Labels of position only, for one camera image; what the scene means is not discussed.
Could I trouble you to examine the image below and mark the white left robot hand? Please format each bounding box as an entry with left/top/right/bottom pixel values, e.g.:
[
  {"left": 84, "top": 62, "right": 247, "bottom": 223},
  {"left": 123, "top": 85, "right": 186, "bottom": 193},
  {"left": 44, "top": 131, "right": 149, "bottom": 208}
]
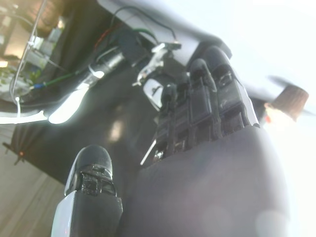
[{"left": 50, "top": 45, "right": 297, "bottom": 237}]

